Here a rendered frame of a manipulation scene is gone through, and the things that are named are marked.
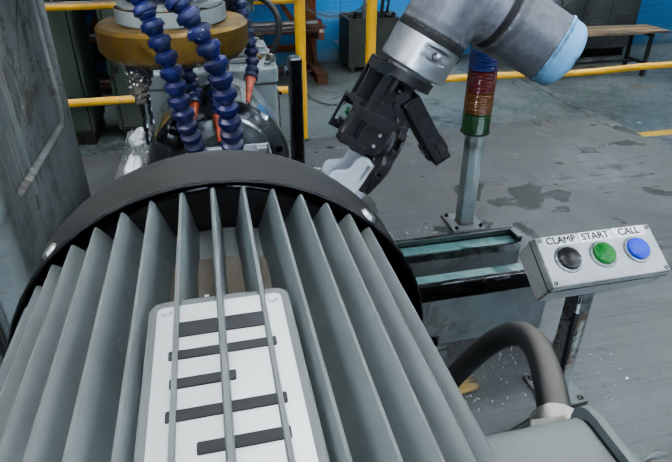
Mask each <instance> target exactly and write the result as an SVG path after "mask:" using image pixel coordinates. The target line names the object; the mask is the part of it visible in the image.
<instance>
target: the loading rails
mask: <svg viewBox="0 0 672 462"><path fill-rule="evenodd" d="M521 241H522V235H521V234H520V233H519V232H518V231H517V230H516V229H515V228H513V227H512V226H507V227H499V228H491V229H483V230H475V231H467V232H459V233H450V234H442V235H434V236H426V237H418V238H410V239H402V240H394V242H395V244H396V245H397V247H398V248H399V249H400V250H401V252H402V253H403V255H404V257H405V258H406V260H407V261H408V263H409V265H410V266H411V269H412V271H413V273H414V276H415V278H416V281H417V283H418V287H419V291H420V295H421V299H422V308H423V325H424V327H425V328H426V330H427V332H428V334H429V336H430V337H431V339H432V341H433V343H434V345H435V347H436V348H437V350H438V352H439V354H440V356H441V357H442V358H445V357H447V352H448V348H447V347H446V345H445V343H448V342H454V341H460V340H466V339H472V338H478V337H480V336H482V335H483V334H485V333H486V332H488V331H489V330H491V329H493V328H495V327H497V326H499V325H501V324H503V323H506V322H511V321H518V322H526V323H529V324H531V325H533V326H534V327H535V328H539V327H540V324H541V320H542V315H543V311H544V307H545V303H546V300H545V301H536V299H535V297H534V294H533V291H532V289H531V286H530V283H529V281H528V278H527V275H526V272H525V270H524V267H523V264H522V263H517V262H518V257H519V252H520V247H521Z"/></svg>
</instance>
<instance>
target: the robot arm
mask: <svg viewBox="0 0 672 462"><path fill-rule="evenodd" d="M570 1H571V0H410V2H409V4H408V6H407V7H406V9H405V11H404V13H403V14H402V16H401V18H400V20H399V21H398V22H397V23H396V25H395V27H394V29H393V31H392V32H391V34H390V36H389V38H388V39H387V41H386V43H385V45H384V46H383V48H382V51H383V53H384V54H385V55H387V56H388V57H389V59H388V58H386V59H385V60H384V59H382V58H380V57H379V56H377V55H375V54H373V53H372V55H371V56H370V58H369V60H368V62H367V63H366V65H365V67H364V69H363V71H362V72H361V74H360V76H359V78H358V79H357V81H356V83H355V85H354V87H353V88H352V90H351V92H349V91H347V90H346V92H345V93H344V95H343V97H342V99H341V101H340V102H339V104H338V106H337V108H336V110H335V111H334V113H333V115H332V117H331V119H330V120H329V122H328V124H330V125H332V126H334V127H336V128H338V133H337V134H336V137H337V139H338V141H339V142H341V143H343V144H345V145H347V146H348V147H349V150H348V151H347V153H346V154H345V156H344V157H343V158H341V159H328V160H326V161H325V162H324V164H323V166H322V170H323V172H324V174H326V175H328V176H330V177H331V178H333V179H335V180H337V181H338V182H339V183H341V184H342V185H344V186H345V187H347V188H348V189H350V190H351V191H352V192H353V193H355V194H356V195H357V196H358V197H359V198H360V199H363V198H364V197H365V196H366V195H367V194H370V193H371V192H372V191H373V190H374V189H375V188H376V187H377V186H378V185H379V184H380V183H381V181H382V180H383V179H384V178H385V176H386V175H387V174H388V172H389V170H390V169H391V167H392V165H393V163H394V161H395V159H396V158H397V157H398V155H399V153H400V151H401V149H402V147H403V145H404V143H405V141H406V137H407V134H406V133H407V132H408V129H409V127H410V129H411V130H412V132H413V134H414V136H415V138H416V140H417V141H418V143H419V144H418V147H419V149H420V151H421V154H422V155H423V156H424V157H425V158H426V159H427V160H428V161H431V162H432V163H434V164H435V165H436V166H437V165H439V164H440V163H442V162H443V161H445V160H446V159H448V158H449V157H451V156H450V154H449V152H448V150H447V149H448V146H447V144H446V142H445V140H444V139H443V137H442V136H441V135H440V134H439V132H438V130H437V128H436V126H435V124H434V123H433V121H432V119H431V117H430V115H429V113H428V111H427V109H426V107H425V105H424V103H423V101H422V99H421V97H420V96H419V95H418V94H417V93H416V92H415V91H414V90H415V89H416V90H417V91H419V92H421V93H423V94H426V95H428V94H429V93H430V91H431V89H432V88H433V85H431V83H433V84H435V85H437V86H442V85H443V84H444V82H445V81H446V79H447V77H448V76H449V74H450V73H451V71H452V69H453V68H454V66H455V65H456V63H457V61H458V60H459V58H460V57H461V56H462V54H463V53H464V51H465V50H464V49H466V48H467V46H468V45H470V47H472V48H473V49H474V50H476V51H478V52H481V53H485V54H487V55H489V56H491V57H492V58H494V59H495V60H497V61H499V62H501V63H503V64H505V65H507V66H509V67H511V68H513V69H515V70H516V71H518V72H519V73H521V74H523V75H524V76H526V77H527V78H529V80H530V81H534V82H536V83H538V84H540V85H548V84H551V83H554V82H556V81H557V80H559V79H560V78H561V77H563V76H564V75H565V74H566V73H567V72H568V71H569V70H570V69H571V68H572V67H573V65H574V64H575V62H576V61H577V59H578V58H579V57H580V55H581V53H582V51H583V49H584V47H585V45H586V42H587V37H588V31H587V27H586V25H585V24H584V23H582V22H581V21H580V20H579V19H578V17H577V16H576V15H571V14H570V13H568V12H567V11H566V10H564V9H563V8H562V7H564V6H565V5H566V4H568V3H569V2H570ZM344 101H345V102H347V103H349V104H351V105H353V106H352V107H349V106H348V107H347V109H346V111H345V112H344V113H345V114H346V115H347V117H346V118H344V117H342V116H339V117H338V119H336V118H335V116H336V114H337V113H338V111H339V109H340V107H341V105H342V104H343V102H344ZM373 157H374V158H375V159H374V160H373Z"/></svg>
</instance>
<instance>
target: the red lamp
mask: <svg viewBox="0 0 672 462"><path fill-rule="evenodd" d="M497 74H498V70H497V71H495V72H476V71H472V70H470V69H469V68H468V73H467V81H466V82H467V83H466V90H467V91H468V92H470V93H474V94H482V95H485V94H491V93H494V92H495V87H496V81H497V80H496V79H497Z"/></svg>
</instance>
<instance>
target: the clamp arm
mask: <svg viewBox="0 0 672 462"><path fill-rule="evenodd" d="M284 74H285V76H286V77H288V95H289V119H290V142H291V156H288V158H289V159H293V160H296V161H299V162H302V163H304V164H305V146H304V113H303V80H302V59H301V57H300V56H299V55H288V56H287V66H284Z"/></svg>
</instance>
